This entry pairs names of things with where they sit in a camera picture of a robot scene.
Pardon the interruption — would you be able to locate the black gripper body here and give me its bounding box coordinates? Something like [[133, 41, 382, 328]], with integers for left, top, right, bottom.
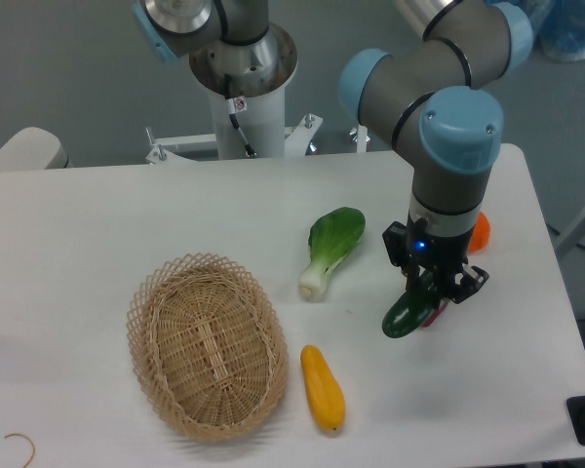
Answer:
[[382, 211, 474, 295]]

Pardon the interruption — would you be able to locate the dark green cucumber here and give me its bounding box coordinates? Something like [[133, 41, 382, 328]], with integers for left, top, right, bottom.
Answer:
[[381, 272, 437, 338]]

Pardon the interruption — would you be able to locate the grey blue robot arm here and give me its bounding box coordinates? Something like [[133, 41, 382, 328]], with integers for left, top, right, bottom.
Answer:
[[133, 1, 533, 338]]

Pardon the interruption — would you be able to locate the orange vegetable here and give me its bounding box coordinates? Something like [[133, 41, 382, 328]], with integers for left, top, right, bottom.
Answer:
[[468, 212, 491, 254]]

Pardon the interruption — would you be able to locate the green bok choy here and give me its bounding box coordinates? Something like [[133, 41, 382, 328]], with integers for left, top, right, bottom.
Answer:
[[297, 207, 366, 301]]

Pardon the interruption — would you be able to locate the yellow squash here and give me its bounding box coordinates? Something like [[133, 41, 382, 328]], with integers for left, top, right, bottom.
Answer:
[[300, 345, 346, 432]]

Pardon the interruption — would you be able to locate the woven wicker basket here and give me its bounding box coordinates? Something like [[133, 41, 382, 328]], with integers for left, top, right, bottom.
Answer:
[[127, 253, 289, 443]]

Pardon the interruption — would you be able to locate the blue plastic bag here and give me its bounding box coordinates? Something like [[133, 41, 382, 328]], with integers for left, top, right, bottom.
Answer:
[[518, 0, 585, 62]]

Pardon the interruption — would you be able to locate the white chair backrest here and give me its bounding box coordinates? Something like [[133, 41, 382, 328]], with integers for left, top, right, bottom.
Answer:
[[0, 127, 73, 173]]

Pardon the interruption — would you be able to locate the tan rubber band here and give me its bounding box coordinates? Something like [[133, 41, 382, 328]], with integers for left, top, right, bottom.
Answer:
[[4, 433, 37, 463]]

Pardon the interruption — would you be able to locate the black cable on pedestal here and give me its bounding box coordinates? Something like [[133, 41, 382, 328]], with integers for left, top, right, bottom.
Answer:
[[222, 72, 257, 158]]

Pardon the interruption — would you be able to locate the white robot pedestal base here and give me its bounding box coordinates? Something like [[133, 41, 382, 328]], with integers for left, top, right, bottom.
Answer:
[[146, 23, 323, 164]]

